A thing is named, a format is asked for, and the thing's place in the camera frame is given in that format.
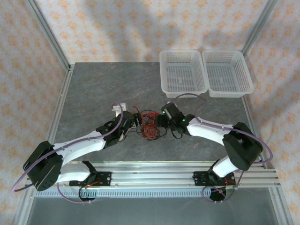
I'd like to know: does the aluminium frame leg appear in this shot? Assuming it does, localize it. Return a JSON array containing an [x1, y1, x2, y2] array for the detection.
[[13, 187, 36, 225], [268, 187, 293, 225]]

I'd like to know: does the thin red cable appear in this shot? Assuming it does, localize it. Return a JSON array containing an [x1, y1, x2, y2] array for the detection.
[[142, 113, 159, 139], [140, 112, 162, 125], [142, 124, 160, 141]]

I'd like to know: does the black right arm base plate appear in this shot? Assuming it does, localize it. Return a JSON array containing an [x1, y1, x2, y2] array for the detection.
[[192, 171, 235, 187]]

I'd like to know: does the aluminium mounting rail beam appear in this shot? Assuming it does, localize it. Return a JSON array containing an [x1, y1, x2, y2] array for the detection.
[[26, 161, 281, 188]]

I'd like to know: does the black round cable port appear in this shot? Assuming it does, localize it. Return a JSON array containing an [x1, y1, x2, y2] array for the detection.
[[209, 186, 236, 203], [78, 187, 98, 203]]

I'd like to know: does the tangle of red and black wires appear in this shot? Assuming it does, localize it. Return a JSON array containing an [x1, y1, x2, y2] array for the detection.
[[140, 117, 162, 141]]

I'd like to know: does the aluminium table side rail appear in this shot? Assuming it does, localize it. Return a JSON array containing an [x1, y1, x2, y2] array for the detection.
[[241, 95, 269, 169], [41, 64, 75, 168]]

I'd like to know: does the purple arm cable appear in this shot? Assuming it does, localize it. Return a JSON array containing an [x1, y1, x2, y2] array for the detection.
[[172, 93, 274, 203], [12, 103, 125, 204]]

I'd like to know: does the grey metal lower panel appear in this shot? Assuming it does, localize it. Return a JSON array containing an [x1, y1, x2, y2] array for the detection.
[[23, 196, 282, 225]]

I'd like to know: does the white perforated plastic basket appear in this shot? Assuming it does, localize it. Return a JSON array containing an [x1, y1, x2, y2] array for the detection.
[[202, 49, 255, 98], [158, 49, 209, 98]]

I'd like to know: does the grey slotted cable duct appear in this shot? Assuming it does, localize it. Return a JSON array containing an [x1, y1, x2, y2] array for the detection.
[[34, 188, 235, 198]]

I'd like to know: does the aluminium frame post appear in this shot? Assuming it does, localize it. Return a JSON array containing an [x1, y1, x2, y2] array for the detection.
[[240, 0, 279, 55], [24, 0, 72, 71]]

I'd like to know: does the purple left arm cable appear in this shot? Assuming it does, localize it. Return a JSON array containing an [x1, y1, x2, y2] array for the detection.
[[12, 103, 125, 204]]

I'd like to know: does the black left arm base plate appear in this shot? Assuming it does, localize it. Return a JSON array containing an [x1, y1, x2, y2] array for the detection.
[[69, 172, 112, 187]]

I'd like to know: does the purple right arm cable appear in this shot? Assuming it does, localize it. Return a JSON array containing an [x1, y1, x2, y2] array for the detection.
[[172, 93, 274, 203]]

